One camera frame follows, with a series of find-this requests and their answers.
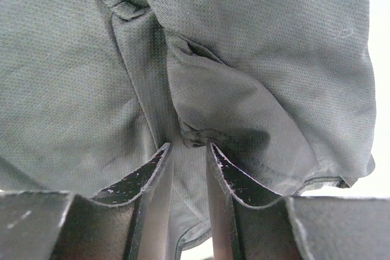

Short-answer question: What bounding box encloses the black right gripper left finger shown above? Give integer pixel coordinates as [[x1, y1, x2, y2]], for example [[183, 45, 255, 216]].
[[51, 143, 173, 259]]

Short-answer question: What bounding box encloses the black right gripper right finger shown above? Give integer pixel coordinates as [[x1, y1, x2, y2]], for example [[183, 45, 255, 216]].
[[206, 142, 314, 259]]

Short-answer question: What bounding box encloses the black t shirt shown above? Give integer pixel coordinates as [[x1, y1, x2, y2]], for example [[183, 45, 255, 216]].
[[1, 0, 376, 259]]

